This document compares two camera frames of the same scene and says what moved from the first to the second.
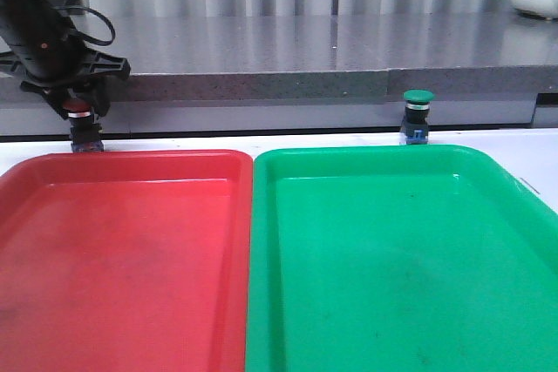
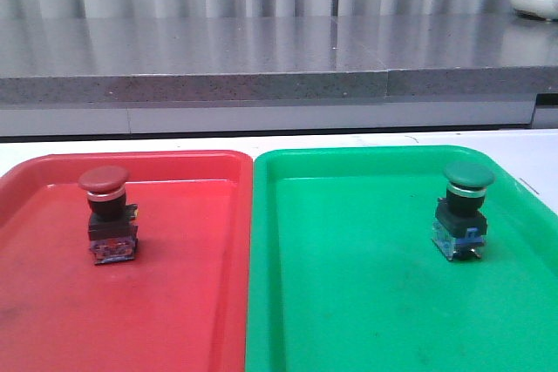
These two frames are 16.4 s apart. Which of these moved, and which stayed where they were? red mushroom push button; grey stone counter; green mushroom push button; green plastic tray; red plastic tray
Moved: red mushroom push button; green mushroom push button
Stayed: grey stone counter; red plastic tray; green plastic tray
